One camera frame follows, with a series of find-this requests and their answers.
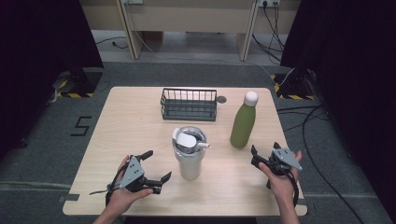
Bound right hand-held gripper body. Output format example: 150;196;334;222
264;147;303;176

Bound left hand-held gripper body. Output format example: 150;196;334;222
119;155;153;193

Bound green bottle with white cap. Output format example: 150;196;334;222
229;91;260;149

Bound white tumbler with straw lid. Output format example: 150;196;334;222
172;125;212;182

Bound dark green wire basket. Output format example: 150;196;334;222
160;88;219;122

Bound person's right hand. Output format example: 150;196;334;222
258;150;304;204

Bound person's left hand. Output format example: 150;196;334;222
106;155;154;215

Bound black stand base hazard tape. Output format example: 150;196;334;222
270;69;317;101
51;67;105;99

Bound black curtain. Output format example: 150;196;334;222
279;0;396;216
0;0;105;161

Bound white power socket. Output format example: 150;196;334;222
258;0;281;8

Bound beige desk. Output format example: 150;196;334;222
78;0;302;63

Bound long black floor cable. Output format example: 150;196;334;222
276;104;366;224

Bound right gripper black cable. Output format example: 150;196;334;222
265;169;301;209

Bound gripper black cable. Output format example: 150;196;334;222
265;169;301;209
89;161;130;207

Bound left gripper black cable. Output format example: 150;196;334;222
89;161;130;207

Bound black cable bundle under socket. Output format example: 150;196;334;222
251;2;287;65

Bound short black floor cable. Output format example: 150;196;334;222
94;35;129;50

